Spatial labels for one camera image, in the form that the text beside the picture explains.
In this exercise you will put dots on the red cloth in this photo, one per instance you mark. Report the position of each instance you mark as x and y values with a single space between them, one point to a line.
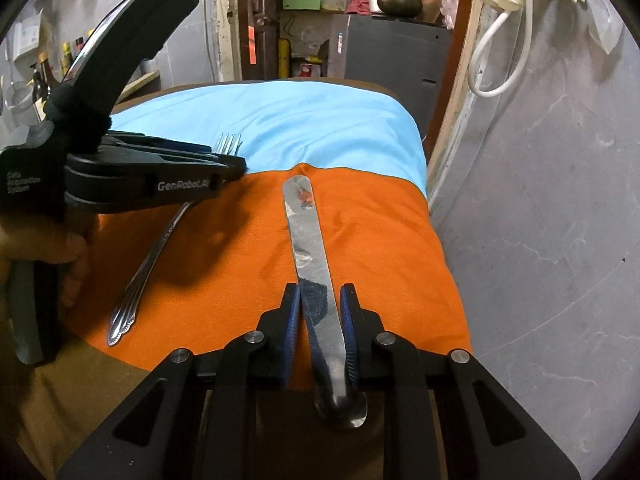
359 2

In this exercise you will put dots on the person's left hand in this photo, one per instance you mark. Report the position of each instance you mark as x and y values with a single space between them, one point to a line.
35 245

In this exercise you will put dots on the grey metal cabinet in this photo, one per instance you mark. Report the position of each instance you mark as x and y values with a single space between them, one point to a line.
395 55

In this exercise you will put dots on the dark metal bowl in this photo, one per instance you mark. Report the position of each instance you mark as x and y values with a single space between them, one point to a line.
400 4

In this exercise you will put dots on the yellow bottle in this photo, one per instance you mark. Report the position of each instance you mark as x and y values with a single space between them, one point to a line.
283 57

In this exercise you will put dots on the steel table knife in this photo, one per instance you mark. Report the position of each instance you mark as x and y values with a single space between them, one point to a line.
307 240

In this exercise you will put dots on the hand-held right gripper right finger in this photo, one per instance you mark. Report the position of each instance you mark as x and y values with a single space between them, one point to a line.
350 330

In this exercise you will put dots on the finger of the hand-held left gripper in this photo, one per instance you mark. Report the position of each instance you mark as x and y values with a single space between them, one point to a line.
150 180
165 141

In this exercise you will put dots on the orange cloth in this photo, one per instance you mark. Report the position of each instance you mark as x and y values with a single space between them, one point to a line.
240 260

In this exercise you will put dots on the steel fork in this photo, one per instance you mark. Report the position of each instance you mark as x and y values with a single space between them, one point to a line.
145 275

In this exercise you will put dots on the wooden wall shelf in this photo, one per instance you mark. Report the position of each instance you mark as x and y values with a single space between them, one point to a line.
142 84

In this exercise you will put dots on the clear plastic bag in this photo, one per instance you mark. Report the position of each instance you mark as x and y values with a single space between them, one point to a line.
607 22

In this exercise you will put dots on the light blue cloth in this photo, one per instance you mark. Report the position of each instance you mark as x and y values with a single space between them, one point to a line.
325 125

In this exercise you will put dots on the dark wooden door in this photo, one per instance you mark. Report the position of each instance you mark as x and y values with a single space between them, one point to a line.
257 15

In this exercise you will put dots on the red and white bag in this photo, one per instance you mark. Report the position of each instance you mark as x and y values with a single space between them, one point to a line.
307 67

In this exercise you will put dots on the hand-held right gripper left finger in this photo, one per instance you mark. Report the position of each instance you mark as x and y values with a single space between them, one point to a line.
294 330

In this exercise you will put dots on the wooden door frame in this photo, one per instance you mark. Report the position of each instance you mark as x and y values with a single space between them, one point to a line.
462 60

